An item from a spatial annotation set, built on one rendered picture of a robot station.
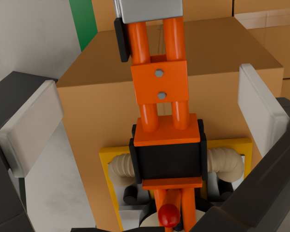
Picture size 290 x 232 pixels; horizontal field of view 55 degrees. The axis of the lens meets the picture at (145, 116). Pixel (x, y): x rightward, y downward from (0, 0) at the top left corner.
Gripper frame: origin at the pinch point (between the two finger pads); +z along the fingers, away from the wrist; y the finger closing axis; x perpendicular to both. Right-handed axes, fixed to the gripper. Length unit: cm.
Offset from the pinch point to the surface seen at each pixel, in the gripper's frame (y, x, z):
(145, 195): -5.8, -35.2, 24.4
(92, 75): -13.4, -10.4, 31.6
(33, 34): -68, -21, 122
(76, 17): -44, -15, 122
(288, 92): 38, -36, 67
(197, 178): 4.2, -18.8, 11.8
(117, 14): -3.4, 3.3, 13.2
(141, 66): -1.5, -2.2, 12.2
